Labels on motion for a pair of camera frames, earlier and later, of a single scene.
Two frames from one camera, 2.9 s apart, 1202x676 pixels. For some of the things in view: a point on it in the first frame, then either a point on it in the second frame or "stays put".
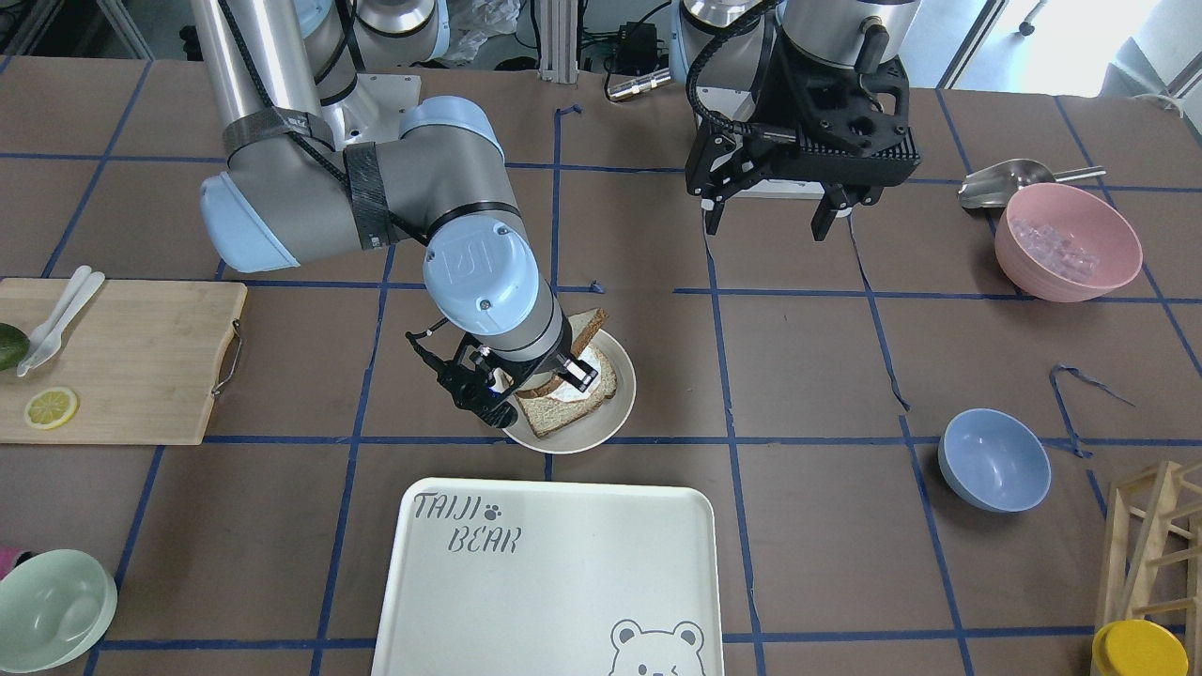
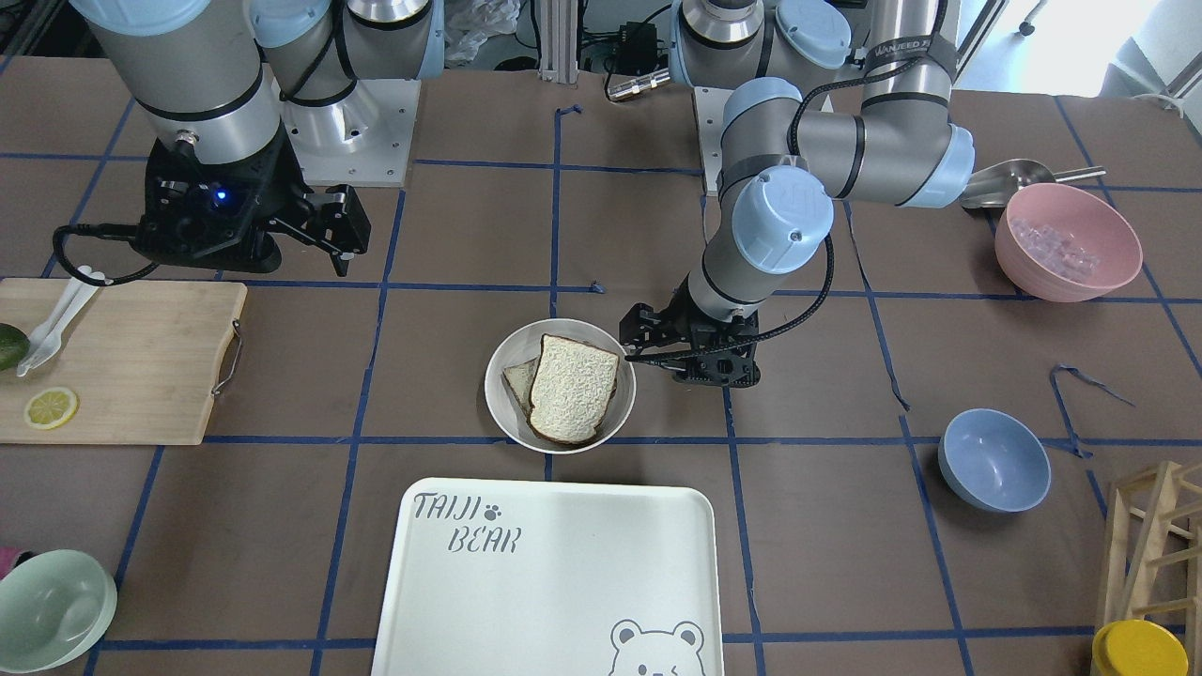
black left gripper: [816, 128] -> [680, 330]
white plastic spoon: [80, 279] stays put
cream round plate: [594, 426] stays put
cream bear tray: [541, 577] stays put
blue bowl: [993, 461] stays put
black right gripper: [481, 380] -> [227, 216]
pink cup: [10, 558] stays put
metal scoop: [993, 187] stays put
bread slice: [583, 324] -> [572, 388]
